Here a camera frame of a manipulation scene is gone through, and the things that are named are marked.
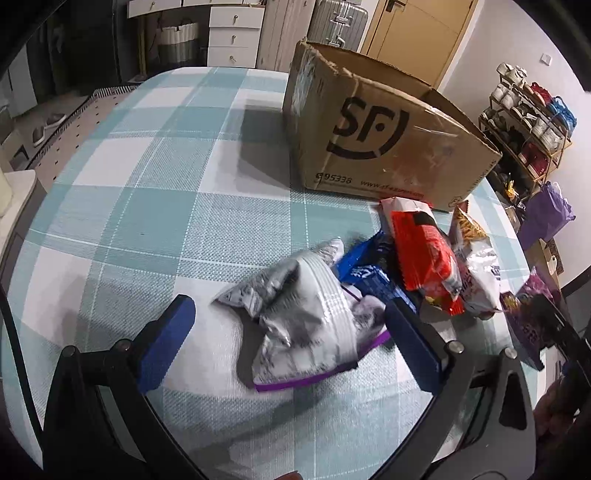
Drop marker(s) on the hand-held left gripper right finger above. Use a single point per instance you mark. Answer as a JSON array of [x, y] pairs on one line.
[[411, 341]]

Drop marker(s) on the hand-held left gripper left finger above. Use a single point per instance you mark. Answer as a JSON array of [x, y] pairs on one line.
[[168, 341]]

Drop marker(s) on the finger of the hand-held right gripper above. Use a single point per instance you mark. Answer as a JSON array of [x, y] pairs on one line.
[[554, 323]]

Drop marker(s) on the dark purple snack packet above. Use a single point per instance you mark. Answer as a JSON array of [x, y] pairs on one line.
[[521, 318]]

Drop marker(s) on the blue snack packet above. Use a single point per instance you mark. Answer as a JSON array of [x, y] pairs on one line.
[[364, 277]]

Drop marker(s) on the red white snack packet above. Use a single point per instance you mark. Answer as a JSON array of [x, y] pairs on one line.
[[425, 254]]

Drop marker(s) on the white snack bag fries print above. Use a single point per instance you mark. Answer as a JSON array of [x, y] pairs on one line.
[[480, 272]]

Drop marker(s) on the silver purple snack bag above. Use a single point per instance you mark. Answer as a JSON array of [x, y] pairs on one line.
[[300, 332]]

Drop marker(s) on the brown cardboard box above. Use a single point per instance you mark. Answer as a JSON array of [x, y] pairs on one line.
[[392, 152]]

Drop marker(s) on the person's right hand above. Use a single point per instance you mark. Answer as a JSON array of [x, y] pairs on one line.
[[556, 410]]

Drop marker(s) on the open brown storage box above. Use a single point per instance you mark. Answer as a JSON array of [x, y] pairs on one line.
[[547, 261]]

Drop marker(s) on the teal checked tablecloth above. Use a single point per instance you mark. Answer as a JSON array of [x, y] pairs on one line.
[[138, 207]]

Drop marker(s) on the small yellow object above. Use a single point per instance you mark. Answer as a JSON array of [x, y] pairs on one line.
[[511, 189]]

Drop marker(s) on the shoe rack with shoes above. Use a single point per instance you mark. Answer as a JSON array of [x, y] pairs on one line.
[[549, 138]]

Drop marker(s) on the beige dotted rug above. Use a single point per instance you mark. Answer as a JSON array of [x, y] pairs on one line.
[[74, 134]]

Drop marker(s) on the grey slipper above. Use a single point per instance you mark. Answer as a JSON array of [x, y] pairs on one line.
[[55, 120], [38, 137]]

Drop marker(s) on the woven laundry basket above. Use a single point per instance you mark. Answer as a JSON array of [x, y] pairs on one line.
[[178, 41]]

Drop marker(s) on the white drawer desk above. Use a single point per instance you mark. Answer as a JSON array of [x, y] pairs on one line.
[[235, 37]]

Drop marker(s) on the wooden door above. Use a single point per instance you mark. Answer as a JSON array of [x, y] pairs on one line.
[[415, 27]]

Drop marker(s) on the silver suitcase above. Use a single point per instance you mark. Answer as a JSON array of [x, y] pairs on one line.
[[337, 23]]

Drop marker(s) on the beige suitcase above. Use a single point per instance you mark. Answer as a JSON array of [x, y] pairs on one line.
[[281, 32]]

